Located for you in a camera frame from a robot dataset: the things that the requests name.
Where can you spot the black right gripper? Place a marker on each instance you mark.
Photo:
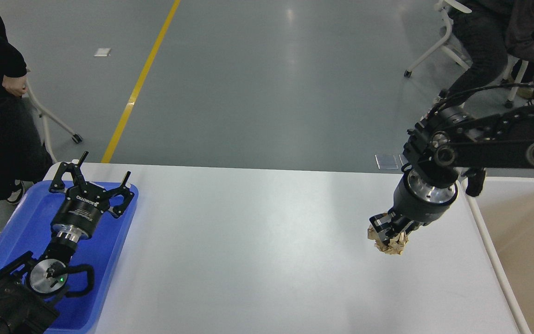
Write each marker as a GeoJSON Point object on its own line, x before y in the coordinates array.
{"type": "Point", "coordinates": [416, 204]}

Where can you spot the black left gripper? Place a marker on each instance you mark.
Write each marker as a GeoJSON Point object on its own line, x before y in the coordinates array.
{"type": "Point", "coordinates": [81, 209]}

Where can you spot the brown paper ball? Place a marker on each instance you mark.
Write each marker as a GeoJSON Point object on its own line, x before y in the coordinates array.
{"type": "Point", "coordinates": [395, 246]}

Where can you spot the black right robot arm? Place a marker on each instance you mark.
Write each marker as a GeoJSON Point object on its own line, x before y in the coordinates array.
{"type": "Point", "coordinates": [447, 144]}

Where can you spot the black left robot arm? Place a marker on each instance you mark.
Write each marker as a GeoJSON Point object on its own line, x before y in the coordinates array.
{"type": "Point", "coordinates": [59, 250]}

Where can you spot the metal floor plate left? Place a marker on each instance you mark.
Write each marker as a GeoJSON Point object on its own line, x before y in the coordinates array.
{"type": "Point", "coordinates": [386, 162]}

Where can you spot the metal floor plate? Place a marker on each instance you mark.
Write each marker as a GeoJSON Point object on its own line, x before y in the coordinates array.
{"type": "Point", "coordinates": [386, 162]}
{"type": "Point", "coordinates": [403, 160]}

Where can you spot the metal floor plate right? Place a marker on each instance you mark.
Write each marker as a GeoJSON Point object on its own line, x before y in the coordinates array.
{"type": "Point", "coordinates": [403, 160]}

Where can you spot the blue plastic tray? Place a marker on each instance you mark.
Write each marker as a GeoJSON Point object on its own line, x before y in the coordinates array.
{"type": "Point", "coordinates": [29, 229]}

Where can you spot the beige plastic bin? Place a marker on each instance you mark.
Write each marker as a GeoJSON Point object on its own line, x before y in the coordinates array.
{"type": "Point", "coordinates": [504, 214]}

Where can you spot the person in black left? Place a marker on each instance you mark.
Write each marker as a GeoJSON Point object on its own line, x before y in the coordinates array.
{"type": "Point", "coordinates": [23, 158]}

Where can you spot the white rolling chair right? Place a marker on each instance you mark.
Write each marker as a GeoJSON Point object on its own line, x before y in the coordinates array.
{"type": "Point", "coordinates": [449, 45]}

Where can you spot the seated person in black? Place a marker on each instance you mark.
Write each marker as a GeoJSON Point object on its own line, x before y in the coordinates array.
{"type": "Point", "coordinates": [492, 31]}

